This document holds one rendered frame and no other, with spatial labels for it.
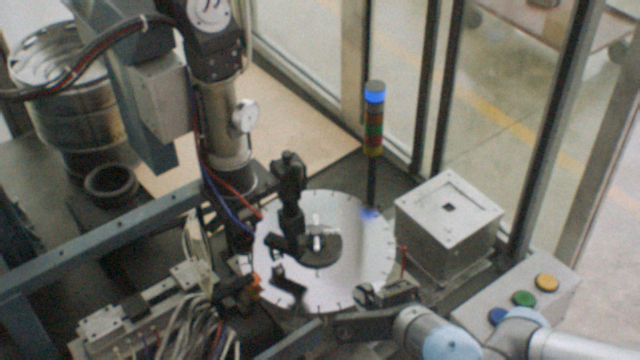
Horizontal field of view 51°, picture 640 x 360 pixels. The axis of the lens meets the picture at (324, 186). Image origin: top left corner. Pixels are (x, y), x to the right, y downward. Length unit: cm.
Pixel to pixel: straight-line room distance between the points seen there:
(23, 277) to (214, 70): 61
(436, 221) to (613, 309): 124
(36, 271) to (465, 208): 92
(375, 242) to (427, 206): 21
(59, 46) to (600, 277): 201
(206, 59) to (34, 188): 113
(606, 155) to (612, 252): 150
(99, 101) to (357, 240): 72
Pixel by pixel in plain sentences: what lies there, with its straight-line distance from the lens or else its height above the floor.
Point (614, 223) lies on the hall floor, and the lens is 293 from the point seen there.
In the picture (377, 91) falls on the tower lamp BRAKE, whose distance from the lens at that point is 145.
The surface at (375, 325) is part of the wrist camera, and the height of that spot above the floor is 110.
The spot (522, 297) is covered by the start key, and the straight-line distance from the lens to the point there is 143.
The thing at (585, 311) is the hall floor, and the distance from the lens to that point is 261.
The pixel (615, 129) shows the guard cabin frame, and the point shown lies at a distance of 130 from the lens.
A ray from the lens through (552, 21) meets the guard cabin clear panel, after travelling 133.
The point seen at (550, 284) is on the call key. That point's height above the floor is 91.
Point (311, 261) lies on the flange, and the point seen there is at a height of 96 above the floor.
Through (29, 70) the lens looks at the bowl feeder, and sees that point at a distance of 183.
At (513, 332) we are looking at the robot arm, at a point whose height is 114.
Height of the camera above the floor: 203
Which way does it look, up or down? 45 degrees down
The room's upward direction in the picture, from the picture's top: 1 degrees counter-clockwise
